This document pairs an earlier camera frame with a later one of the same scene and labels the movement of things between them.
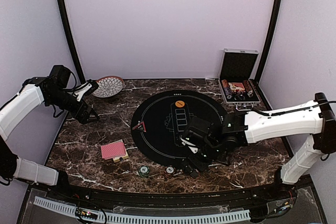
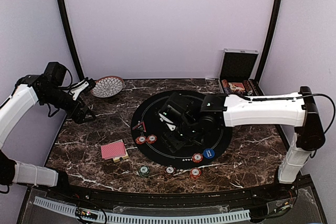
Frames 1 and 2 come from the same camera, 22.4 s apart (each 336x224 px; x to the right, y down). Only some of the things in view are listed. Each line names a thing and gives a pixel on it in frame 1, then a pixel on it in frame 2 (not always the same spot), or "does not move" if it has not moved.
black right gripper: [196, 163] to [176, 142]
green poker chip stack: [144, 171] does not move
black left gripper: [82, 111] does not move
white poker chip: [170, 170] does not move
